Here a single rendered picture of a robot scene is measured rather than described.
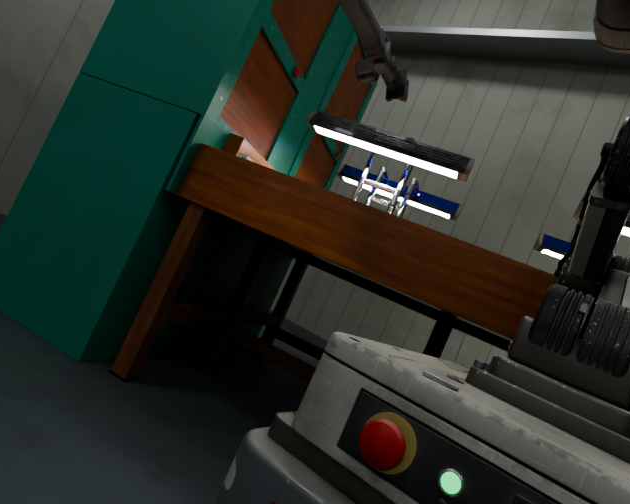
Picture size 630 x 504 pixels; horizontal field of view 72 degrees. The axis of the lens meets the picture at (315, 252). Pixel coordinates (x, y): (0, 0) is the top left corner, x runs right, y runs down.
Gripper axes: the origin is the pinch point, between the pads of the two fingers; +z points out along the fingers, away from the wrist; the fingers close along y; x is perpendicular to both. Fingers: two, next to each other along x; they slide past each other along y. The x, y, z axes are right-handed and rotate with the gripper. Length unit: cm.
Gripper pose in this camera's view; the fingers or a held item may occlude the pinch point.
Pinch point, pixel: (404, 99)
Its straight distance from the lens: 159.0
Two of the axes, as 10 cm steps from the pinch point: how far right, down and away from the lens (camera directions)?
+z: 4.6, 2.5, 8.5
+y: -1.2, 9.7, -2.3
